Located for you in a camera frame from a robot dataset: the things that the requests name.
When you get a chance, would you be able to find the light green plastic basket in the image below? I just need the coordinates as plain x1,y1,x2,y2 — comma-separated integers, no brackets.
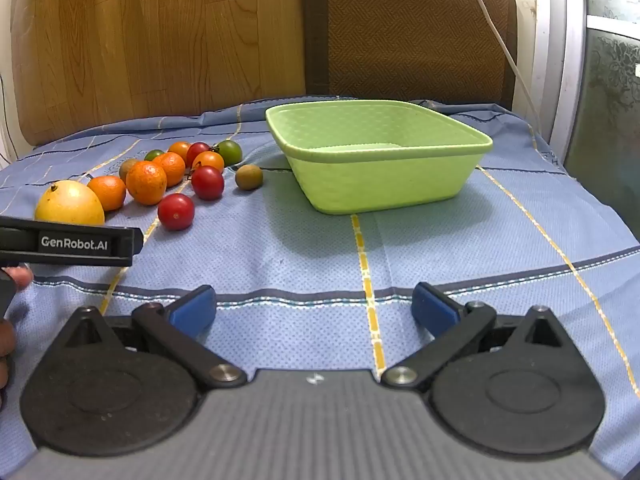
265,100,494,216

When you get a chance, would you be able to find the brown woven cushion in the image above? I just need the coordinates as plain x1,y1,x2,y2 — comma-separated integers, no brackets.
301,0,519,111

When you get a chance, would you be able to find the frosted glass pane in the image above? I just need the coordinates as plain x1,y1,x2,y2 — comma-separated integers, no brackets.
565,0,640,243

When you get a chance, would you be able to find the white cable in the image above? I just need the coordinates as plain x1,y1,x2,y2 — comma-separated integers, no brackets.
454,0,541,127

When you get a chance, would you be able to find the white door frame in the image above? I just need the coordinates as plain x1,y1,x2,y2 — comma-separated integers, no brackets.
529,0,589,147

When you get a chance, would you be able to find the person's left hand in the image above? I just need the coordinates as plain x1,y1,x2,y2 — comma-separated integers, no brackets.
0,266,35,411

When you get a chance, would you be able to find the orange mandarin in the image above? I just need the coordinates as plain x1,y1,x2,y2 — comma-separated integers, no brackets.
125,161,168,206
152,152,186,188
87,175,127,212

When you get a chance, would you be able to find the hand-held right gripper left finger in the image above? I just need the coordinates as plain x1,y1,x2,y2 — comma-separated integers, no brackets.
62,284,247,392

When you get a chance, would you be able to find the red cherry tomato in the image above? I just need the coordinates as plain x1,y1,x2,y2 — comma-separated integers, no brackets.
191,165,225,201
186,142,211,167
158,193,195,231

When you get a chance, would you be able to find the large yellow orange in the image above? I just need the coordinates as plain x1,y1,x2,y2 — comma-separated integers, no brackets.
34,180,106,226

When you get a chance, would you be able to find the blue checkered cloth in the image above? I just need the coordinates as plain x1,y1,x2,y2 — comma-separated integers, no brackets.
0,95,640,480

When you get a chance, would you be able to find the wooden board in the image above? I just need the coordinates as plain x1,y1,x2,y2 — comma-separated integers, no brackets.
10,0,311,147

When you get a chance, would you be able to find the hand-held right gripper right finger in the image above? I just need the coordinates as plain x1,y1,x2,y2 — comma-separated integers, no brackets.
381,281,585,392

